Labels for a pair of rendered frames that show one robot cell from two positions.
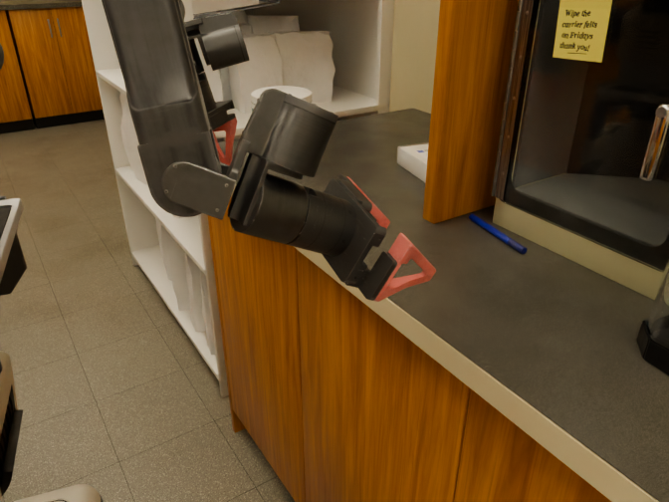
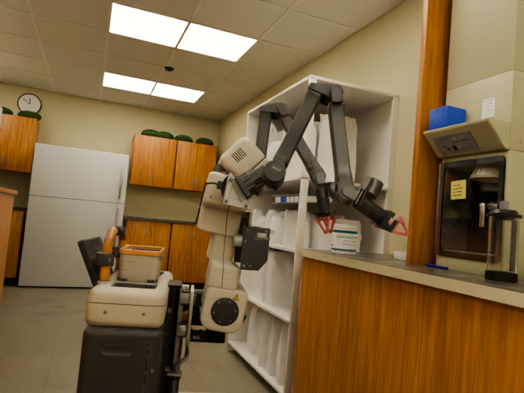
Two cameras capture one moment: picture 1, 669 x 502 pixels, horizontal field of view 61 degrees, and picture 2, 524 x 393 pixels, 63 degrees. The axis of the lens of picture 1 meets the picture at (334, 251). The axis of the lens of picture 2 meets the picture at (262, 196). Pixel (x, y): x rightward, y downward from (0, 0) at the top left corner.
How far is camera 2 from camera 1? 1.11 m
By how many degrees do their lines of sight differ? 33
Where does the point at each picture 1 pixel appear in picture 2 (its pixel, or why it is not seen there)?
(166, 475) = not seen: outside the picture
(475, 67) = (424, 206)
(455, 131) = (418, 228)
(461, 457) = (422, 327)
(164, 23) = (346, 159)
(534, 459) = (447, 306)
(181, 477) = not seen: outside the picture
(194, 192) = (349, 193)
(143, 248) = (235, 340)
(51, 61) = (185, 251)
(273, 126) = (367, 184)
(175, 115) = (347, 177)
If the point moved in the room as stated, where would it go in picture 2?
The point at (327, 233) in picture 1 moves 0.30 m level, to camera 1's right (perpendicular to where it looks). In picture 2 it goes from (379, 213) to (472, 220)
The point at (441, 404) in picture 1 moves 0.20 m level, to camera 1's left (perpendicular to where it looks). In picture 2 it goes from (413, 308) to (357, 301)
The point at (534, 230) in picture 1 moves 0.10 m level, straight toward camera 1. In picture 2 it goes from (451, 264) to (447, 265)
